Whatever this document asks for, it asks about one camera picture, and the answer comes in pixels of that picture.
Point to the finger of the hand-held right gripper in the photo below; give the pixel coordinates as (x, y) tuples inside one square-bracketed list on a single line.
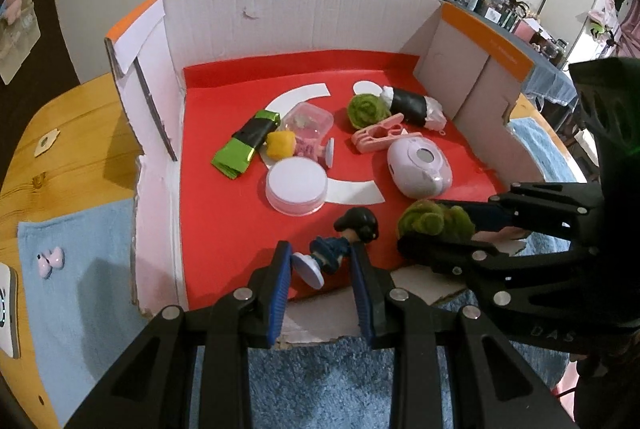
[(550, 204), (450, 259)]

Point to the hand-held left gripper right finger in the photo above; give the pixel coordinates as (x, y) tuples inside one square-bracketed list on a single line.
[(362, 296)]

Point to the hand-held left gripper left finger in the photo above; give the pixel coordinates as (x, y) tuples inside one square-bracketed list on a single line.
[(280, 294)]

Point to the green wool ball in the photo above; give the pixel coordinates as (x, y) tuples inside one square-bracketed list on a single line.
[(367, 109), (430, 219)]

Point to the dark-haired blue figurine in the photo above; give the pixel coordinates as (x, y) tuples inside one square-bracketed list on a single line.
[(327, 251)]

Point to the orange cardboard box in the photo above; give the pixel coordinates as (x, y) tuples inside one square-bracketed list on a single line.
[(225, 234)]

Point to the pink toy camera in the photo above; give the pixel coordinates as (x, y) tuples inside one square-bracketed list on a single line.
[(415, 174)]

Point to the round white-lid jar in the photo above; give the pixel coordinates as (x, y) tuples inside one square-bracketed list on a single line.
[(295, 181)]

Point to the pink clothespin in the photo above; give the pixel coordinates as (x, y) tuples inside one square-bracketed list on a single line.
[(370, 140)]

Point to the yellow-haired pink figurine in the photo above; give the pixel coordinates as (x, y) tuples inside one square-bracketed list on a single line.
[(280, 145)]

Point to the green and black paper roll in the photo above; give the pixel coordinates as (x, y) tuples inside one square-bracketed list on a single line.
[(240, 146)]

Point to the black and white sushi toy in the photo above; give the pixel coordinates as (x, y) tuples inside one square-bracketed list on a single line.
[(410, 106)]

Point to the clear plastic capsule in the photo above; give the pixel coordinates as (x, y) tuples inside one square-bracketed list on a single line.
[(310, 119)]

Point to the dark covered side table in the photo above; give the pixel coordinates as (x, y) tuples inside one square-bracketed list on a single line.
[(550, 81)]

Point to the white cabinet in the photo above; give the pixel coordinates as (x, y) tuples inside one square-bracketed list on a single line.
[(575, 4)]

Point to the light blue fluffy towel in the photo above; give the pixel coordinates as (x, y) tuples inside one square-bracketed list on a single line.
[(75, 309)]

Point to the small pink white earbuds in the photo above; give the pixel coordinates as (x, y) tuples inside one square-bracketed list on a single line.
[(50, 261)]

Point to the white remote control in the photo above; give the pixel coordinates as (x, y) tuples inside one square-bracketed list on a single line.
[(7, 309)]

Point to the small white sticker on table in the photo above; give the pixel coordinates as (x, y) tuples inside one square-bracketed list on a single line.
[(47, 142)]

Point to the beige hanging pouch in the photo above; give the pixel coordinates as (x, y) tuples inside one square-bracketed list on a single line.
[(20, 49)]

